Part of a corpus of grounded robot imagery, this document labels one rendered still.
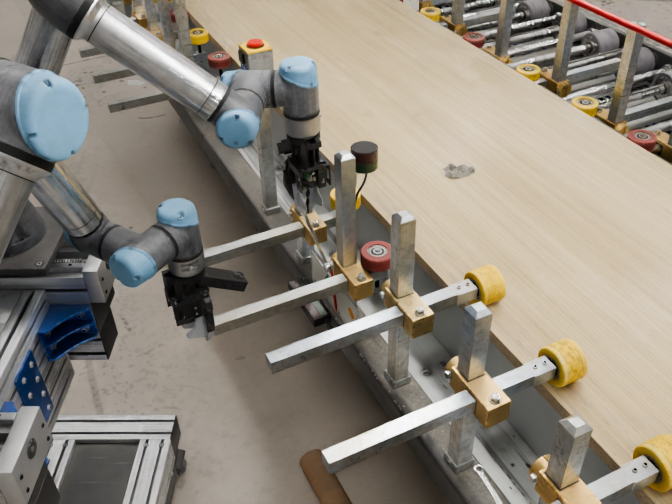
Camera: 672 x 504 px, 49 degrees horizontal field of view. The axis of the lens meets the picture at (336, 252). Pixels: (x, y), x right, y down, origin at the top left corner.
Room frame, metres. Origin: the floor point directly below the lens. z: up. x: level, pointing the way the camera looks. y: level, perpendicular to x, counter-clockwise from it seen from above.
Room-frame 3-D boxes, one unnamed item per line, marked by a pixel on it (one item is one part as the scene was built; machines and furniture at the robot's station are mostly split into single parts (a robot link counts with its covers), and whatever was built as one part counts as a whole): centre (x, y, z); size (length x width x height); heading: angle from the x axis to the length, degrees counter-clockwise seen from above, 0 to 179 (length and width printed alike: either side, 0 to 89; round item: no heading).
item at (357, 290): (1.34, -0.04, 0.85); 0.14 x 0.06 x 0.05; 25
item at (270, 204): (1.82, 0.19, 0.93); 0.05 x 0.05 x 0.45; 25
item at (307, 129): (1.36, 0.06, 1.24); 0.08 x 0.08 x 0.05
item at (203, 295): (1.16, 0.31, 0.97); 0.09 x 0.08 x 0.12; 115
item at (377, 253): (1.35, -0.10, 0.85); 0.08 x 0.08 x 0.11
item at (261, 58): (1.82, 0.19, 1.18); 0.07 x 0.07 x 0.08; 25
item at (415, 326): (1.11, -0.14, 0.95); 0.14 x 0.06 x 0.05; 25
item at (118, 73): (2.64, 0.68, 0.81); 0.44 x 0.03 x 0.04; 115
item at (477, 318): (0.91, -0.24, 0.89); 0.04 x 0.04 x 0.48; 25
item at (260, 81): (1.35, 0.16, 1.32); 0.11 x 0.11 x 0.08; 86
